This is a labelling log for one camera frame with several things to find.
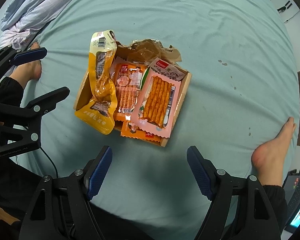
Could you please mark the teal bed sheet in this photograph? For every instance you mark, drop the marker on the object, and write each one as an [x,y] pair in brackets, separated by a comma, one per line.
[215,55]

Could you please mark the person's left bare foot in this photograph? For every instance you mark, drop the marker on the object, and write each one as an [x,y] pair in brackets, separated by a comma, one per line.
[27,71]

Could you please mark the yellow snack packet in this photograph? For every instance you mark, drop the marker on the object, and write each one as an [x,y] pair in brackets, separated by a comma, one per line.
[95,120]

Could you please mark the cardboard box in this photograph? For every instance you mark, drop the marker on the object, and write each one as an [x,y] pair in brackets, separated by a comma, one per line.
[82,92]

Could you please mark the light purple quilt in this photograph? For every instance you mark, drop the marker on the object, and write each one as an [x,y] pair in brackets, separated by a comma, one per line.
[37,7]

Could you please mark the person's bare foot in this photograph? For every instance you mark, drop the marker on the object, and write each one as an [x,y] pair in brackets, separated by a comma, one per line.
[27,71]
[272,147]

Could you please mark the open laptop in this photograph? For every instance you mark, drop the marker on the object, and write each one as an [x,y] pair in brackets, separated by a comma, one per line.
[298,192]

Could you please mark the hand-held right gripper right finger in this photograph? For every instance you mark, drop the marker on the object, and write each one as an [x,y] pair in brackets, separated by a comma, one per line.
[200,172]

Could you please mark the orange snack packet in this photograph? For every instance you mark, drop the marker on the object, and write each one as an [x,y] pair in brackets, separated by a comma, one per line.
[126,92]
[130,131]

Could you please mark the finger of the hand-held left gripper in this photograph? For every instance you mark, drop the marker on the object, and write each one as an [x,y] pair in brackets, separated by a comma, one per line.
[30,55]
[50,100]

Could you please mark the person's right bare foot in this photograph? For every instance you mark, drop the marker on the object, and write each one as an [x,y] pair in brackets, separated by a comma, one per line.
[272,147]

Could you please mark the pink snack packet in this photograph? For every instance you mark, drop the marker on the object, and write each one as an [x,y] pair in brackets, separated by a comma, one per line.
[157,97]

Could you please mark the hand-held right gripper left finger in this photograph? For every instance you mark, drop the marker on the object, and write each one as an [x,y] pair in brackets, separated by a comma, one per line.
[98,172]

